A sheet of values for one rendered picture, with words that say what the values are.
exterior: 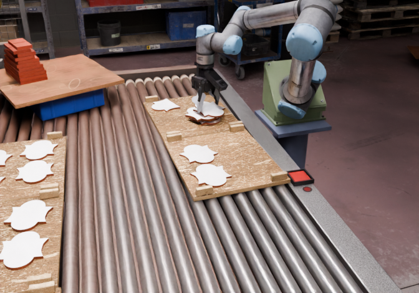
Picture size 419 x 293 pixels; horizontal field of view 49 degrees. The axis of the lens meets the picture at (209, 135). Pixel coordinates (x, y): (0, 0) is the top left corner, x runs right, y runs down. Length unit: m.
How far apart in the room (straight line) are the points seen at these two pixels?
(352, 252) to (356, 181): 2.08
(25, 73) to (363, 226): 2.11
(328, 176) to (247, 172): 1.86
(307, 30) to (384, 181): 2.14
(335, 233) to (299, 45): 0.60
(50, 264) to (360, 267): 0.83
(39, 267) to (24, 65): 1.15
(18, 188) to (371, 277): 1.13
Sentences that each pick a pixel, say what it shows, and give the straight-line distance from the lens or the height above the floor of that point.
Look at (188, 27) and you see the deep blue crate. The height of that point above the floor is 0.31.
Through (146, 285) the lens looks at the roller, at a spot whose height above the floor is 0.92.
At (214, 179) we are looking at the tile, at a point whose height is 0.94.
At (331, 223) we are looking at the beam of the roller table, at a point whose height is 0.91.
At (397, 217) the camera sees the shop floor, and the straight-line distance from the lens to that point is 3.17.
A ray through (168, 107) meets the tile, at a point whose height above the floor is 0.94.
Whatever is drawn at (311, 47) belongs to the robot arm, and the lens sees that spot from 1.53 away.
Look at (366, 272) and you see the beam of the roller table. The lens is 1.33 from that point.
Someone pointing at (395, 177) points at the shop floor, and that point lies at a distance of 3.58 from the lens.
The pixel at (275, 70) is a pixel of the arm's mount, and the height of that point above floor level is 1.09.
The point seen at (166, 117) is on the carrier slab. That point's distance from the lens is 2.02.
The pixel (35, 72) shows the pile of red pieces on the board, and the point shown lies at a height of 1.09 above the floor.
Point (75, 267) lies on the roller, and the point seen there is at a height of 0.91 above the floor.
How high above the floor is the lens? 1.79
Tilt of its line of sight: 28 degrees down
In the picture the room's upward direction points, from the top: straight up
